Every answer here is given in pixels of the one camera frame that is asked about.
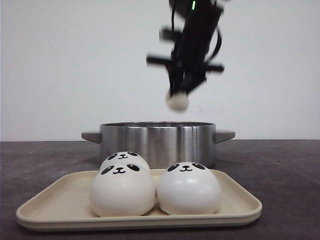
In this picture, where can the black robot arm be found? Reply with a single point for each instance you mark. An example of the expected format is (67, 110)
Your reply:
(183, 7)

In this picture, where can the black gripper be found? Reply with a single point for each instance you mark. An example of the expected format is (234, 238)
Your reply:
(190, 48)

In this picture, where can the cream plastic tray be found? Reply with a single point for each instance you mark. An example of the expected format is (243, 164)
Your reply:
(64, 207)

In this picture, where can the cream panda bun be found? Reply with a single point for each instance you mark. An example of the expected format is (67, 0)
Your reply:
(177, 102)

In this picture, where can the stainless steel steamer pot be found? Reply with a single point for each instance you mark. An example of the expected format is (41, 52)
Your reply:
(161, 143)

